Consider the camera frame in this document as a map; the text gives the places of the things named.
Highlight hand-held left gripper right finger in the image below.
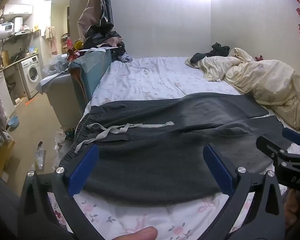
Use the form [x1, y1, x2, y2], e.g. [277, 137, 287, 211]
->
[202, 144, 287, 240]

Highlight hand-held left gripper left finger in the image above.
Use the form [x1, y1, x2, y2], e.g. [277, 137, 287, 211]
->
[17, 144, 103, 240]

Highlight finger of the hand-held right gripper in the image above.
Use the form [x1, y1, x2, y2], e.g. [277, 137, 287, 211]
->
[282, 127, 300, 147]
[256, 135, 290, 160]

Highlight hanging pink curtain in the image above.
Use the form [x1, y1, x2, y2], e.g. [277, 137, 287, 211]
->
[77, 0, 103, 43]

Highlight clear plastic bags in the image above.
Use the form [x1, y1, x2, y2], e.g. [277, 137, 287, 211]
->
[42, 54, 71, 75]

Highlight hanging towel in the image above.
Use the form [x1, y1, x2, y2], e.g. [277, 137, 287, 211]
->
[44, 26, 58, 55]

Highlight white wall cabinet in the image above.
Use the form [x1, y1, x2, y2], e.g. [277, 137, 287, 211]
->
[3, 4, 33, 16]

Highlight pile of dark clothes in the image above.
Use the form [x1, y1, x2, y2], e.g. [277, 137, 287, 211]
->
[85, 24, 133, 63]

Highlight cream floral duvet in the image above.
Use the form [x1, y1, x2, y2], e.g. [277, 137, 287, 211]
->
[185, 47, 300, 132]

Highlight white floral bed sheet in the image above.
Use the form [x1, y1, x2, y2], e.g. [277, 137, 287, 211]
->
[46, 56, 300, 240]

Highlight blue bowl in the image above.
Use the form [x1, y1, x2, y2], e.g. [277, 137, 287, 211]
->
[7, 116, 20, 130]

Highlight dark grey pants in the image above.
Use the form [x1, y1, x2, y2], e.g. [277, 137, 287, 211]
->
[59, 92, 294, 207]

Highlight white water heater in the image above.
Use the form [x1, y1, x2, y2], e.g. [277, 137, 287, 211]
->
[0, 22, 16, 42]

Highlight white washing machine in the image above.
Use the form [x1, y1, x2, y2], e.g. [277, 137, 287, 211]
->
[18, 55, 43, 100]

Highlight grey storage box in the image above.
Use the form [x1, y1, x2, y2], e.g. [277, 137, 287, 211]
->
[45, 72, 83, 128]

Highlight hanging black garment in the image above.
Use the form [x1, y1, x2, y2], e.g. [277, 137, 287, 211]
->
[99, 0, 115, 33]

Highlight person's right hand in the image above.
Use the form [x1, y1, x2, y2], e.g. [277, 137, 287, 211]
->
[284, 189, 300, 230]

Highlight torn packaging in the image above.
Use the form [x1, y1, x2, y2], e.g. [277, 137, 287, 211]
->
[34, 141, 47, 170]

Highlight yellow stool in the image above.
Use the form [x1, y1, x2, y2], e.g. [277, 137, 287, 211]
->
[0, 140, 16, 178]

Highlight teal headboard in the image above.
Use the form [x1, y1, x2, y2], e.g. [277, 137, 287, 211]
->
[69, 49, 113, 105]

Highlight person's left hand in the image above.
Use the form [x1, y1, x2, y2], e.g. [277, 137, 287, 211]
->
[107, 226, 158, 240]

